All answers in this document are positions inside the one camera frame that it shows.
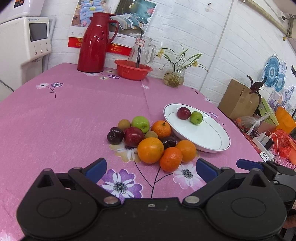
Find small red apple on plate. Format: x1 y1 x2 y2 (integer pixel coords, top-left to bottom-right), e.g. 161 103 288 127
177 107 191 120

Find blue paper fan decorations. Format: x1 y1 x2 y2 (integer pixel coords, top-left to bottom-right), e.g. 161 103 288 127
260 54 296 112

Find large green apple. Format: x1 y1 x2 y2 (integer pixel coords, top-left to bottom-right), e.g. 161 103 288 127
132 115 150 133

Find mandarin with green stem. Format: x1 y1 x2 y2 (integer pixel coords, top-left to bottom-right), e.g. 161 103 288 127
151 120 171 139

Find small green apple on plate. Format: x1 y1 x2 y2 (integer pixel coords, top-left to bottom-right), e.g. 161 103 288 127
190 111 203 125

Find white water dispenser machine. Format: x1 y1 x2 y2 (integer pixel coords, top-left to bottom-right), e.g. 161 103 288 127
1 16 52 100

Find pink floral tablecloth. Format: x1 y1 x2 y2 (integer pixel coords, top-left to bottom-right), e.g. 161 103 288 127
1 64 260 240

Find dark purple leaf plant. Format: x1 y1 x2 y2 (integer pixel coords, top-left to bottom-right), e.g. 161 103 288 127
247 75 267 103

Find dark plum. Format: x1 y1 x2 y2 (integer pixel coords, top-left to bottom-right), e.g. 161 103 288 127
107 127 125 145
161 136 177 149

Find clear plastic bag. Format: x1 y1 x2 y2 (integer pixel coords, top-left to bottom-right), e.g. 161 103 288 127
236 113 270 136

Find white water purifier unit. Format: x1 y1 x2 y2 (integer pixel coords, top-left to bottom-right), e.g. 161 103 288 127
0 0 45 24

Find red plastic basket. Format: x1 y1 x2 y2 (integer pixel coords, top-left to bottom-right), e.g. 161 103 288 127
114 60 153 81

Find brown longan front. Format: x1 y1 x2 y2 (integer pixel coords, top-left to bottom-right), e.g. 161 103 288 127
144 131 158 138

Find large orange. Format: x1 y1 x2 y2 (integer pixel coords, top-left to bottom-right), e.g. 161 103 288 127
176 140 197 163
137 138 164 164

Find mandarin with speckled skin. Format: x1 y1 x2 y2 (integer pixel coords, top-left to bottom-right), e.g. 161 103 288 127
159 147 183 172

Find brown cardboard box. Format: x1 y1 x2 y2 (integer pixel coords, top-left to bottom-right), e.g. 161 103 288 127
218 79 259 120

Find bedding wall poster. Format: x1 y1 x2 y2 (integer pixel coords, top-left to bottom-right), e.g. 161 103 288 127
68 0 158 56

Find large red apple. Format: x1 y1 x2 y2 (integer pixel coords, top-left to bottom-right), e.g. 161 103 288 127
124 127 144 148

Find white power strip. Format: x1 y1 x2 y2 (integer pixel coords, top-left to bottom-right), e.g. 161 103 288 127
252 133 275 162

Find black straw in pitcher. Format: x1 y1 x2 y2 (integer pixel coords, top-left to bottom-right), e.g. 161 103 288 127
136 32 143 68

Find wall air conditioner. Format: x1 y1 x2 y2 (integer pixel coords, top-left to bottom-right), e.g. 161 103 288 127
287 14 296 39

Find orange plastic bin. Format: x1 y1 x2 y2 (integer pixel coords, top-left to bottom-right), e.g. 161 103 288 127
275 106 296 134

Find brown longan back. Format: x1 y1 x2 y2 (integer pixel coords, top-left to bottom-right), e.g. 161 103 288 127
117 119 131 132

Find red thermos jug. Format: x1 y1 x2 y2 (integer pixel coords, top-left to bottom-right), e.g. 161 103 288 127
77 12 119 73

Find clear glass pitcher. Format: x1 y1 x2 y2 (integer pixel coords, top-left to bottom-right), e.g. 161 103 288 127
128 35 157 68

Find red plastic bag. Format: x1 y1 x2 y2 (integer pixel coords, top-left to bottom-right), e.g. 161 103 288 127
271 129 292 158

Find glass vase with plant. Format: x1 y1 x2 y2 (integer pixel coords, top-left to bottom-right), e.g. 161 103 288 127
155 43 209 88

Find green box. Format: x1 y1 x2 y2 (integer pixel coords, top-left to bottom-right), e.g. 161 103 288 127
258 97 279 126

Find brown longan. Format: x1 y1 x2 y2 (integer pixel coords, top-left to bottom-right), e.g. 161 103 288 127
144 131 158 138
117 119 131 132

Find person's right hand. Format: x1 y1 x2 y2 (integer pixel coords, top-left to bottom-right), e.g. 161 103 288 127
283 215 296 229

